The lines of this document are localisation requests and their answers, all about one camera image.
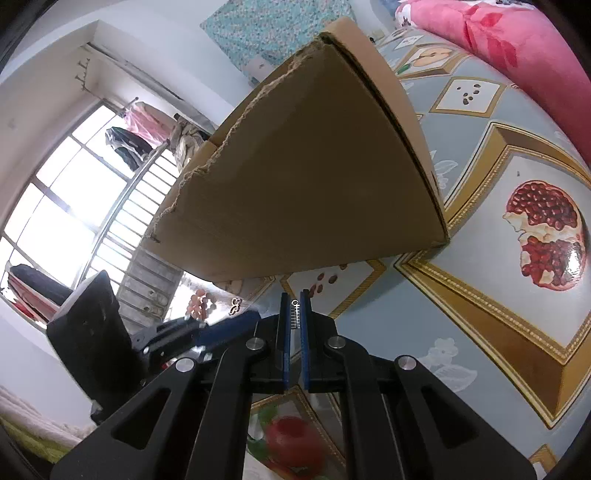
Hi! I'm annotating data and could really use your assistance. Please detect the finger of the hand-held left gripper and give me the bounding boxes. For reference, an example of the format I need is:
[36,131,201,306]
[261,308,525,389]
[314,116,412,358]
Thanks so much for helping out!
[131,310,260,367]

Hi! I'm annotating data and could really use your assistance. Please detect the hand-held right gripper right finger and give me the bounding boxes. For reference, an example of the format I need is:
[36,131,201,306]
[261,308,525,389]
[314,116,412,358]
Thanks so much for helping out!
[299,289,539,480]

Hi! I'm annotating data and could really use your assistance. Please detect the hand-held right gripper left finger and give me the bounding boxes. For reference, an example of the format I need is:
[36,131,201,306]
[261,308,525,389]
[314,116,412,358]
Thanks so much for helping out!
[50,292,293,480]

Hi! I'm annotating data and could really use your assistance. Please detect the orange bead bracelet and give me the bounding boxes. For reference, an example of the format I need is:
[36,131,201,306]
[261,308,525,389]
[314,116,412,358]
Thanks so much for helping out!
[186,288,218,320]

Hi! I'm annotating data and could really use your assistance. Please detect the cardboard box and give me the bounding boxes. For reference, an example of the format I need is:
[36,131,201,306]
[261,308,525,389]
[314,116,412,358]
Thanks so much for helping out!
[144,17,451,283]

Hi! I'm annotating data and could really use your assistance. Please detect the dark cloth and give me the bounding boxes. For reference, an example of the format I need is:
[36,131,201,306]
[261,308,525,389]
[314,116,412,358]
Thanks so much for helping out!
[7,264,73,308]

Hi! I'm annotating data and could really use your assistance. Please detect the fruit print tablecloth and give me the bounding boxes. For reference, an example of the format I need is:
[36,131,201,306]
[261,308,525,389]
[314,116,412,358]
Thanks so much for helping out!
[185,14,591,480]

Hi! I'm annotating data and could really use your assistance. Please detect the metal railing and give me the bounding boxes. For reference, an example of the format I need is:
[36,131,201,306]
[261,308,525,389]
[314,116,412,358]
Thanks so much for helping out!
[88,138,188,324]

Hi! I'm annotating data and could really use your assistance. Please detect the large window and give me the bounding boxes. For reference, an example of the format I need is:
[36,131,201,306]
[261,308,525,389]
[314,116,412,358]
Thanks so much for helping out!
[0,99,218,324]

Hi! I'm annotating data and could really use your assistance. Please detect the black hanging garment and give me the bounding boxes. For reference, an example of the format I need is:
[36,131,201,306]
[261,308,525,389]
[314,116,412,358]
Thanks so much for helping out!
[105,127,154,170]

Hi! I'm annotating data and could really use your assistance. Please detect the pink hanging garment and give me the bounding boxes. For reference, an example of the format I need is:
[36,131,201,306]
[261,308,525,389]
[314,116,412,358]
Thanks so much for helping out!
[124,104,172,145]

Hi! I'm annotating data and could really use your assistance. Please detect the pink floral pillow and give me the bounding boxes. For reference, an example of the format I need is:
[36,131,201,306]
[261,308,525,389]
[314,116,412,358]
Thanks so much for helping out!
[394,0,591,167]

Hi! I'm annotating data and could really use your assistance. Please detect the wall coat hooks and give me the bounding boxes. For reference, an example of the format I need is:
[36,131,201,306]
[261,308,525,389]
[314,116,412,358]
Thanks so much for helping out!
[74,58,94,93]

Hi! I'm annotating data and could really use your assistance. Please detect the floral wall cloth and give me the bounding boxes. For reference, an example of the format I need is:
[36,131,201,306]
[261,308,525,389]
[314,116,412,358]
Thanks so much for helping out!
[201,0,356,75]

